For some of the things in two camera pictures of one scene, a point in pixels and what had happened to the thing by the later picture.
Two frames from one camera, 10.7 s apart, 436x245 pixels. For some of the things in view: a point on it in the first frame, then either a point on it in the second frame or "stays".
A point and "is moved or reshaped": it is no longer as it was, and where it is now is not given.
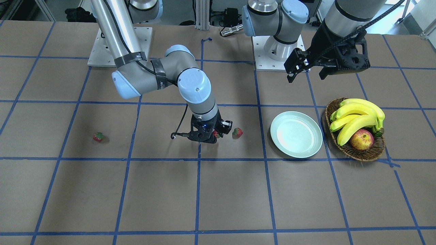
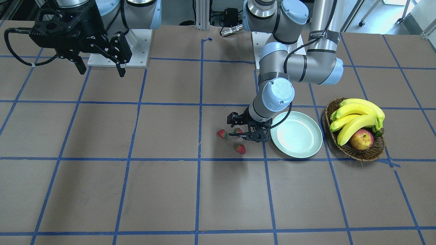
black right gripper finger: (223, 127) -> (79, 63)
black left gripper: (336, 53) -> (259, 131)
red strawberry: (98, 136) -> (237, 130)
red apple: (362, 140) stays
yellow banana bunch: (353, 114) stays
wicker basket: (375, 151) stays
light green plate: (296, 134) stays
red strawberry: (237, 132) is moved or reshaped
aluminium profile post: (202, 14) stays
